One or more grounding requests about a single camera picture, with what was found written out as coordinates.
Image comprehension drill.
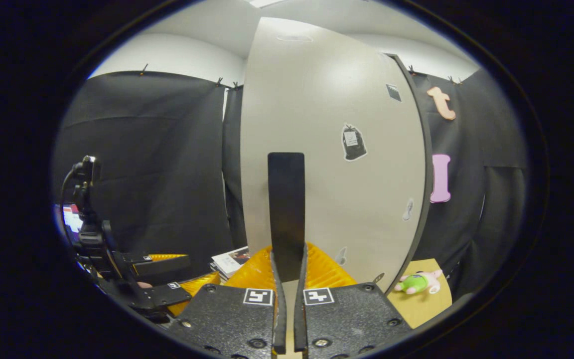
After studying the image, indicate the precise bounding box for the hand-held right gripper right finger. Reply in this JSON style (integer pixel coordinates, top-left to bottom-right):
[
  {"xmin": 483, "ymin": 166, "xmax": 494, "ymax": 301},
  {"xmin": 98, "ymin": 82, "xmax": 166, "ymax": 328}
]
[{"xmin": 293, "ymin": 242, "xmax": 412, "ymax": 359}]

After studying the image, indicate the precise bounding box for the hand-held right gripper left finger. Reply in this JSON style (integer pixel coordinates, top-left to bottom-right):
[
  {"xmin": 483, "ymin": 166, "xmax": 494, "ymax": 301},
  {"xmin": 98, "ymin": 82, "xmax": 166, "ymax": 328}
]
[{"xmin": 165, "ymin": 243, "xmax": 287, "ymax": 359}]

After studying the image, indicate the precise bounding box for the black door handle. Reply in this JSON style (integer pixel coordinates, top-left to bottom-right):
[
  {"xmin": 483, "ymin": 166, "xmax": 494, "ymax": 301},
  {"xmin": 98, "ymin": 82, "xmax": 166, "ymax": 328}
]
[{"xmin": 267, "ymin": 152, "xmax": 306, "ymax": 282}]

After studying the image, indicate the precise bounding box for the dark grey cabinet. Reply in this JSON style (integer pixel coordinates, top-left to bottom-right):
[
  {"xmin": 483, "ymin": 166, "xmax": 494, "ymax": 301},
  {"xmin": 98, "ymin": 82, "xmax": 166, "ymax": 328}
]
[{"xmin": 384, "ymin": 52, "xmax": 434, "ymax": 296}]

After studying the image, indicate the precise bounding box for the beige cabinet door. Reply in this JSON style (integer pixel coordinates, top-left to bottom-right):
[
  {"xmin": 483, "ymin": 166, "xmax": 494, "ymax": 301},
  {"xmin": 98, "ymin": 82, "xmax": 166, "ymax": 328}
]
[{"xmin": 240, "ymin": 16, "xmax": 427, "ymax": 295}]

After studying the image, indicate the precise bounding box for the computer screen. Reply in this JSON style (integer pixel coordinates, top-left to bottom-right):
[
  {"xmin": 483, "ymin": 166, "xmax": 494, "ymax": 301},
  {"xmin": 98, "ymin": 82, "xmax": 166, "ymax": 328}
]
[{"xmin": 59, "ymin": 203, "xmax": 84, "ymax": 245}]

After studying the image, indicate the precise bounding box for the stack of books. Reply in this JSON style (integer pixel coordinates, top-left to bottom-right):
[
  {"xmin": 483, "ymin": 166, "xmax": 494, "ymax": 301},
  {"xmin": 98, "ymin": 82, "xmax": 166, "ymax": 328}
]
[{"xmin": 211, "ymin": 246, "xmax": 250, "ymax": 282}]

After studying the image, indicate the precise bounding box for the black backdrop cloth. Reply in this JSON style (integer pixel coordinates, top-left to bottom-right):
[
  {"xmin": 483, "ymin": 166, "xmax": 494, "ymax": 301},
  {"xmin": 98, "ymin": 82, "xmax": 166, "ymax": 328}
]
[{"xmin": 52, "ymin": 70, "xmax": 529, "ymax": 300}]

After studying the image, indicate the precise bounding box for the green and pink plush toy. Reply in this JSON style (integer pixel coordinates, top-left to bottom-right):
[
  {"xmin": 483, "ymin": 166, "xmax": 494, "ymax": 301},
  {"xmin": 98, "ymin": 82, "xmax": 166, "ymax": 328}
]
[{"xmin": 396, "ymin": 269, "xmax": 443, "ymax": 296}]

